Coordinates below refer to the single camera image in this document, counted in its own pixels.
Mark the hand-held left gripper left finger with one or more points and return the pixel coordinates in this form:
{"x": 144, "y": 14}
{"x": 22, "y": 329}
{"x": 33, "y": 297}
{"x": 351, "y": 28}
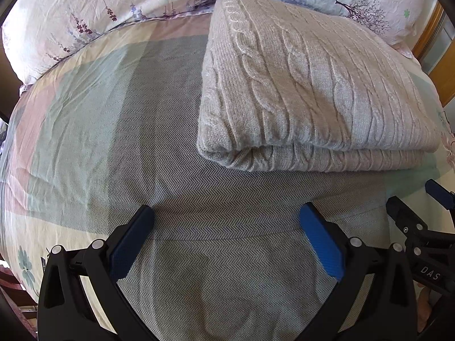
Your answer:
{"x": 130, "y": 247}

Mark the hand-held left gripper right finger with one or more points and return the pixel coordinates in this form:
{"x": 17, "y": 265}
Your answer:
{"x": 321, "y": 245}

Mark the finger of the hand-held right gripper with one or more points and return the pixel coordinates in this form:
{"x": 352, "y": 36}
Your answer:
{"x": 403, "y": 214}
{"x": 439, "y": 192}

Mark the patchwork herringbone quilt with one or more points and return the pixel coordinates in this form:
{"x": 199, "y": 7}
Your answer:
{"x": 106, "y": 142}

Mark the wooden bed frame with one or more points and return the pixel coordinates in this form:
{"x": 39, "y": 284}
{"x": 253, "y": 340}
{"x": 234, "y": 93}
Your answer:
{"x": 432, "y": 30}

